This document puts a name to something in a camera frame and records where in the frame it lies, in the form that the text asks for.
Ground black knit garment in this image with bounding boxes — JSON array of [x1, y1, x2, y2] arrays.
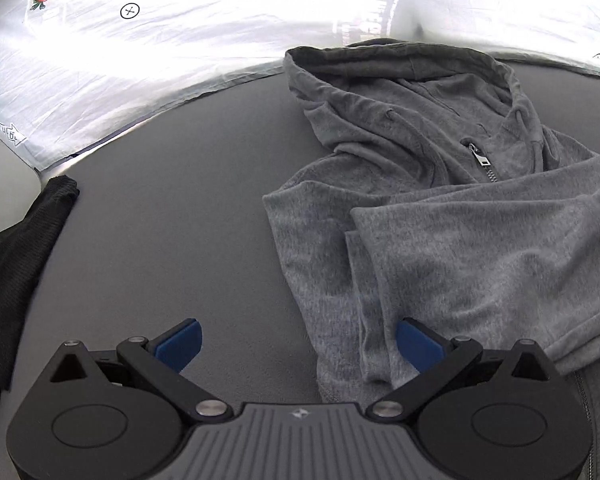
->
[[0, 174, 81, 423]]

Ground grey zip hoodie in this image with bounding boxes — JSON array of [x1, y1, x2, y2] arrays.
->
[[262, 42, 600, 480]]

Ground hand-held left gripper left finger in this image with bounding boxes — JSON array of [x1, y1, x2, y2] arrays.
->
[[48, 318, 233, 421]]

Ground carrot printed white sheet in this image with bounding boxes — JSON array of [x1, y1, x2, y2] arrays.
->
[[0, 0, 600, 173]]

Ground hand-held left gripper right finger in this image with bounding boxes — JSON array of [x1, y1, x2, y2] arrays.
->
[[367, 318, 560, 424]]

